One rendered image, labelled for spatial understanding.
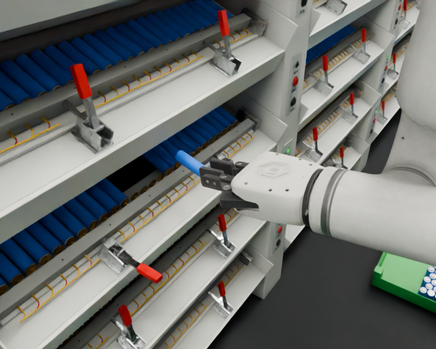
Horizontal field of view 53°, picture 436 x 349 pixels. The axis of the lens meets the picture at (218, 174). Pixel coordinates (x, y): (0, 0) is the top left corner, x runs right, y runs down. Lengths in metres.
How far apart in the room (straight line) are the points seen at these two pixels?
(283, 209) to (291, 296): 0.72
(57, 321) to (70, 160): 0.21
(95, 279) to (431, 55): 0.47
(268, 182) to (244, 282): 0.59
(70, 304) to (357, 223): 0.36
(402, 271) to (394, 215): 0.85
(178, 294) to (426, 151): 0.49
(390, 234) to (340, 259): 0.86
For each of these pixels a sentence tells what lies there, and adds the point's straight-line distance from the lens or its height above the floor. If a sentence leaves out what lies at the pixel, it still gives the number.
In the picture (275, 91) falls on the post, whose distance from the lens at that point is 0.86.
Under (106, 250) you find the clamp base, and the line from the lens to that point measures 0.62.
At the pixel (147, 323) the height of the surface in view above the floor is 0.30.
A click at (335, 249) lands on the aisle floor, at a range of 1.38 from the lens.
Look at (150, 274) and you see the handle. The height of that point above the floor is 0.51.
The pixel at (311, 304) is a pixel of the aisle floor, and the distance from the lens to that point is 1.22.
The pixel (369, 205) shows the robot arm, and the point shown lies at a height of 0.64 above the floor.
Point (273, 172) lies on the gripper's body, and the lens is 0.57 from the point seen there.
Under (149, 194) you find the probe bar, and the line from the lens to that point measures 0.68.
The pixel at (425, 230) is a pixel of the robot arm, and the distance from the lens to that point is 0.49.
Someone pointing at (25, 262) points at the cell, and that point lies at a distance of 0.60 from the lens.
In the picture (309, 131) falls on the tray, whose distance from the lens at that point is 1.25.
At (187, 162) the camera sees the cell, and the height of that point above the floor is 0.58.
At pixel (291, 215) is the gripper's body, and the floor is 0.60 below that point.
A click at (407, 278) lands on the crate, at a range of 1.33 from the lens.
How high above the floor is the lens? 0.93
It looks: 35 degrees down
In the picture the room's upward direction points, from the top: straight up
